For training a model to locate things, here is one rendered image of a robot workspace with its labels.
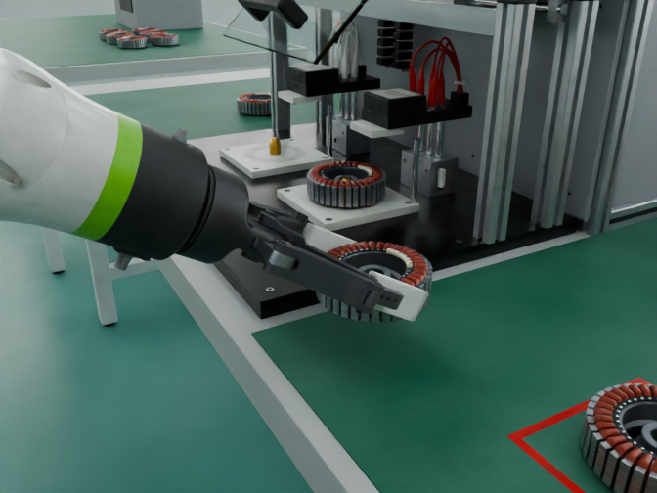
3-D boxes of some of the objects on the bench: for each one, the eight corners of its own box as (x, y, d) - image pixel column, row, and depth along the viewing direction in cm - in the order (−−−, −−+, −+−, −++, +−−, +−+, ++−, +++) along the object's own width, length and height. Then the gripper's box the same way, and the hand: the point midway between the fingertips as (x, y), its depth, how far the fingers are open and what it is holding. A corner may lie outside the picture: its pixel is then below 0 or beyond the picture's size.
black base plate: (261, 320, 67) (260, 301, 66) (122, 160, 118) (120, 148, 117) (575, 233, 88) (578, 217, 87) (342, 128, 139) (342, 118, 138)
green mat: (109, 158, 119) (109, 157, 119) (59, 98, 167) (59, 97, 167) (494, 105, 160) (494, 104, 160) (365, 68, 208) (365, 67, 208)
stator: (324, 215, 85) (324, 189, 83) (295, 188, 94) (295, 164, 93) (399, 203, 89) (400, 178, 87) (365, 179, 98) (366, 156, 96)
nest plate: (325, 232, 83) (325, 223, 82) (276, 197, 95) (276, 189, 94) (419, 211, 89) (419, 203, 89) (363, 180, 101) (363, 173, 101)
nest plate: (252, 179, 102) (251, 171, 101) (219, 155, 114) (218, 148, 113) (333, 164, 108) (333, 157, 108) (294, 143, 120) (294, 137, 120)
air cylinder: (345, 156, 113) (345, 124, 111) (325, 145, 119) (325, 115, 117) (370, 152, 116) (371, 121, 113) (348, 142, 122) (349, 112, 119)
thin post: (412, 210, 89) (416, 141, 85) (405, 207, 91) (409, 138, 86) (420, 208, 90) (425, 139, 86) (414, 205, 91) (418, 137, 87)
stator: (278, 117, 147) (277, 102, 145) (231, 115, 149) (230, 100, 147) (289, 107, 157) (288, 92, 155) (245, 105, 159) (244, 90, 157)
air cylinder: (428, 198, 94) (431, 161, 92) (399, 183, 100) (401, 149, 98) (456, 192, 96) (459, 156, 94) (425, 178, 102) (427, 144, 100)
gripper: (128, 201, 59) (312, 265, 73) (213, 317, 41) (439, 375, 54) (161, 127, 58) (342, 206, 72) (264, 212, 40) (482, 297, 53)
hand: (370, 274), depth 62 cm, fingers closed on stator, 11 cm apart
